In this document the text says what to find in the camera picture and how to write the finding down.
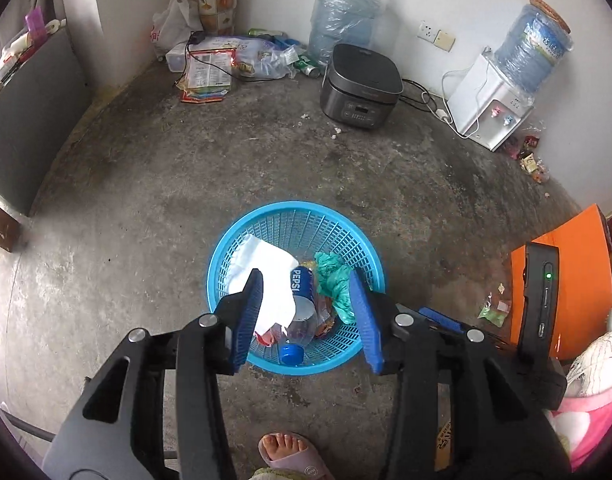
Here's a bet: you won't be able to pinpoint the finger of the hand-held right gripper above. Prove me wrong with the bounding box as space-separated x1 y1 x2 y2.
418 306 465 337

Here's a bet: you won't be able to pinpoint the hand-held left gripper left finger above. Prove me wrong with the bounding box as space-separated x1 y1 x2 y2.
42 268 265 480

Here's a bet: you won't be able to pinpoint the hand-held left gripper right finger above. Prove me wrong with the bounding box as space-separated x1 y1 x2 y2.
348 270 572 480

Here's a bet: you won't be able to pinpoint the green plastic bag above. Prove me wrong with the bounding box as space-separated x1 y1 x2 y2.
313 252 359 325

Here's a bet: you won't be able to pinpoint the white paper sheet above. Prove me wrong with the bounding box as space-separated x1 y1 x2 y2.
227 233 299 336

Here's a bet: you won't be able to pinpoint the clear plastic cola bottle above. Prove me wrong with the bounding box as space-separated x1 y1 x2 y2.
278 266 319 365

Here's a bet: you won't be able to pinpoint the blue plastic basket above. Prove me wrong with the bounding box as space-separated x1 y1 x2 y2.
207 201 387 376

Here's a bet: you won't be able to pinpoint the green wrapper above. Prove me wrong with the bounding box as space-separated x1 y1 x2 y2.
478 283 512 326

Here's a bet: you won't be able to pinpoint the candy wrappers pile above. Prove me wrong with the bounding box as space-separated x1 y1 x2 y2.
502 127 552 185

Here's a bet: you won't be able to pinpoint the person's foot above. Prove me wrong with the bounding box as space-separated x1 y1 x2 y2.
260 433 313 467

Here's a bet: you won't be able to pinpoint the pink cloth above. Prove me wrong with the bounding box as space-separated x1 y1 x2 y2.
546 325 612 472

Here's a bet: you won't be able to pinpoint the pink slipper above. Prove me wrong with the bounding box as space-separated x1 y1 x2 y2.
258 432 337 480

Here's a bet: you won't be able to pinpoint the white water dispenser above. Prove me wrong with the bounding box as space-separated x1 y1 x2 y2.
446 52 536 153

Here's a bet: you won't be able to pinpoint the dark grey rice cooker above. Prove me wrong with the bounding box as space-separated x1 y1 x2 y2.
320 43 405 131

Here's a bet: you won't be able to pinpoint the metal chair leg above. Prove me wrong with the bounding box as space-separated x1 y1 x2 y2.
0 402 55 444

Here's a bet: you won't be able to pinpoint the printed food packet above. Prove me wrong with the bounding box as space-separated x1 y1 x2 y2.
180 47 235 105

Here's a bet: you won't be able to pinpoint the brown wooden box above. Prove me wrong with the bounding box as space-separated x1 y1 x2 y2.
0 199 23 254

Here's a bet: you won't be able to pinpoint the crumpled clear plastic bags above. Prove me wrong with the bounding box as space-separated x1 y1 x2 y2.
233 34 299 80

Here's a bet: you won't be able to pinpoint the white plastic box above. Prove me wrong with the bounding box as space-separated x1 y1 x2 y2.
165 44 189 74

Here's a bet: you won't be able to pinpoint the grey cabinet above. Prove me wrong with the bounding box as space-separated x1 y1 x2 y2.
0 30 95 216

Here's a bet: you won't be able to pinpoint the empty blue water jug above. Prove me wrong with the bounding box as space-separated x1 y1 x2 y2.
308 0 382 66

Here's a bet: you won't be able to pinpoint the white plastic shopping bag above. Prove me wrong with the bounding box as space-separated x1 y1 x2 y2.
151 0 205 59

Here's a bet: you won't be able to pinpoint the purple cup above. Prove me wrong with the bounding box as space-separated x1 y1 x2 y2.
25 6 46 36

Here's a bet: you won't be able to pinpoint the white power cable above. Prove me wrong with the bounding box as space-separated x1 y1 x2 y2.
426 69 482 139

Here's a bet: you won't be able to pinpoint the black power cable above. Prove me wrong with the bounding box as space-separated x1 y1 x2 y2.
400 78 447 111

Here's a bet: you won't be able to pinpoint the wall socket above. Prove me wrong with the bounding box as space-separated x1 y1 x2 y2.
418 20 457 53

